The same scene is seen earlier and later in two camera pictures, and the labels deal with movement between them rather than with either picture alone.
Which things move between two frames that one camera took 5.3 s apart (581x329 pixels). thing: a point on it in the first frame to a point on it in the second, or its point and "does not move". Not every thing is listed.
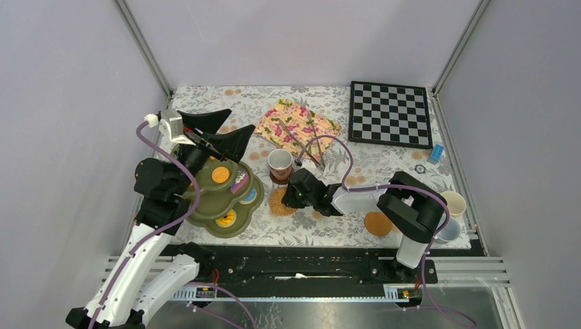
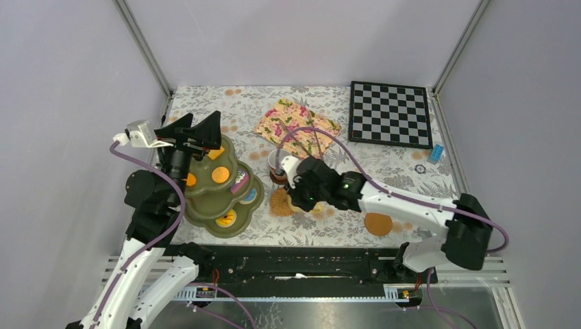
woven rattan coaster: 276,204 does not move
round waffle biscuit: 220,175 does not move
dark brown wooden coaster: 280,182 does not move
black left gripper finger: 232,144 to 207,131
